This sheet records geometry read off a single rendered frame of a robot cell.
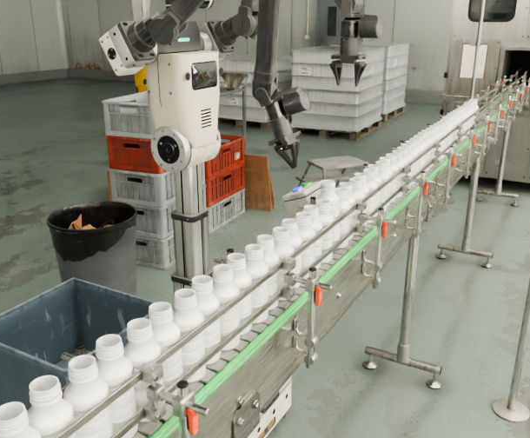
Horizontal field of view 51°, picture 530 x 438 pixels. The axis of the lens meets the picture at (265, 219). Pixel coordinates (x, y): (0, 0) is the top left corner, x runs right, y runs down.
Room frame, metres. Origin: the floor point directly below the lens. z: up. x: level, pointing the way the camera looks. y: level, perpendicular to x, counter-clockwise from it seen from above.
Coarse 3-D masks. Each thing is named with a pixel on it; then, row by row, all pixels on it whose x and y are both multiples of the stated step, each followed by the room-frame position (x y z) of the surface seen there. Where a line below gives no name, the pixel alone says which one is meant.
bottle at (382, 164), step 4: (376, 164) 1.76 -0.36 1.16; (380, 164) 1.75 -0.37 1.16; (384, 164) 1.75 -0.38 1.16; (380, 168) 1.75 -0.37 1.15; (384, 168) 1.75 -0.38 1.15; (380, 172) 1.75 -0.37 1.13; (384, 172) 1.75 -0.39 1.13; (380, 176) 1.74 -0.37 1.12; (384, 176) 1.74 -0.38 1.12; (388, 176) 1.75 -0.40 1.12; (384, 180) 1.74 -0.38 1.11; (388, 184) 1.76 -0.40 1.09; (384, 188) 1.74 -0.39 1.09; (384, 192) 1.74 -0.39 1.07; (384, 196) 1.74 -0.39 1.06; (384, 200) 1.74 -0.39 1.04; (380, 204) 1.74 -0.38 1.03; (384, 208) 1.74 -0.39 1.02
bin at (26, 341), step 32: (64, 288) 1.33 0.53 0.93; (96, 288) 1.31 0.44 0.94; (0, 320) 1.16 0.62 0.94; (32, 320) 1.23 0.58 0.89; (64, 320) 1.32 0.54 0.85; (96, 320) 1.32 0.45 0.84; (128, 320) 1.26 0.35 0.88; (0, 352) 1.04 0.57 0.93; (32, 352) 1.22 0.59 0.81; (0, 384) 1.05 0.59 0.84; (64, 384) 0.94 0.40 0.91
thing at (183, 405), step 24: (480, 120) 3.05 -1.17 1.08; (504, 120) 3.84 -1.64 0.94; (408, 168) 1.87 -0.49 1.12; (360, 216) 1.49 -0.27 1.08; (384, 216) 1.47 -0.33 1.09; (408, 216) 1.89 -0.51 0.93; (288, 264) 1.09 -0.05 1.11; (288, 288) 1.10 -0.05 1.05; (312, 288) 1.06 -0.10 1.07; (312, 312) 1.07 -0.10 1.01; (312, 336) 1.07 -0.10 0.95; (96, 360) 0.75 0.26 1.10; (312, 360) 1.06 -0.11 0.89; (144, 408) 0.70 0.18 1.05; (192, 408) 0.67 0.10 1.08; (192, 432) 0.67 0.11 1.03
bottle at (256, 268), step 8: (248, 248) 1.07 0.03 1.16; (256, 248) 1.07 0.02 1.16; (248, 256) 1.04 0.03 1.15; (256, 256) 1.04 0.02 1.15; (248, 264) 1.04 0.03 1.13; (256, 264) 1.04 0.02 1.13; (264, 264) 1.05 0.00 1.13; (248, 272) 1.03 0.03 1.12; (256, 272) 1.03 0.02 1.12; (264, 272) 1.04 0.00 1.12; (256, 280) 1.03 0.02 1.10; (264, 288) 1.04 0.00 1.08; (256, 296) 1.03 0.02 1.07; (264, 296) 1.04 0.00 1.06; (256, 304) 1.03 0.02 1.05; (264, 304) 1.04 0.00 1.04; (264, 312) 1.04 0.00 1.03; (256, 320) 1.03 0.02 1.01; (264, 320) 1.04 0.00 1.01
